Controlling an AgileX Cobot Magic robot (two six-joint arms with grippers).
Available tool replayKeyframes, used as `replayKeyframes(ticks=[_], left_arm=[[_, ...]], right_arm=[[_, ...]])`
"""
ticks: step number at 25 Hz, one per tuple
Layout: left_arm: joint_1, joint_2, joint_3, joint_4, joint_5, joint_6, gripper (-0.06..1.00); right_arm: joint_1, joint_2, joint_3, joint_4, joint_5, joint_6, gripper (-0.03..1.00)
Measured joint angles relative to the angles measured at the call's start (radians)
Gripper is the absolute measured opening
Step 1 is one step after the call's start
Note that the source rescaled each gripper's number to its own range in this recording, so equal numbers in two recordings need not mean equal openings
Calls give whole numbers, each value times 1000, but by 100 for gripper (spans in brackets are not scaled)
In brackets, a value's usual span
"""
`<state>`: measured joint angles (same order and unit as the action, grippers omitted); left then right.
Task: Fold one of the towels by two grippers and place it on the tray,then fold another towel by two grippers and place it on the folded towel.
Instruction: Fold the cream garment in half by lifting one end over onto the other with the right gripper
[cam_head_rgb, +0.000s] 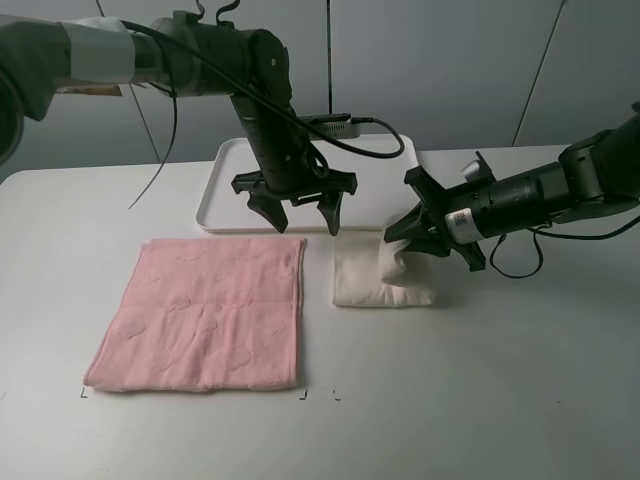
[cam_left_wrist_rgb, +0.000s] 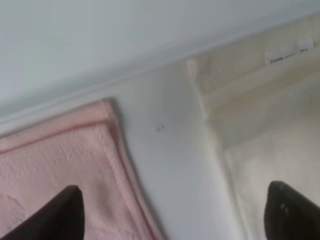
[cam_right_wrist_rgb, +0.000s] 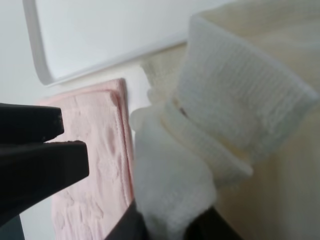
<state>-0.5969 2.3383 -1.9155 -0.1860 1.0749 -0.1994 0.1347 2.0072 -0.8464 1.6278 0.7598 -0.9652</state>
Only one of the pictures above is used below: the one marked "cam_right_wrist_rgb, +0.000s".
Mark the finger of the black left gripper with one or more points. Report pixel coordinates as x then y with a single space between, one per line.
31 173
29 123

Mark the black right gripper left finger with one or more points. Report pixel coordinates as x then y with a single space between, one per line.
131 226

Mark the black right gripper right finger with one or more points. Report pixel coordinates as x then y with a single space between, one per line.
211 226

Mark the pink towel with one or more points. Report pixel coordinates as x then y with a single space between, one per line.
98 116

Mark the cream white towel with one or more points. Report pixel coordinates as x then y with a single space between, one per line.
240 132

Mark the white plastic tray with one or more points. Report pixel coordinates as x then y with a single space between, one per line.
73 38

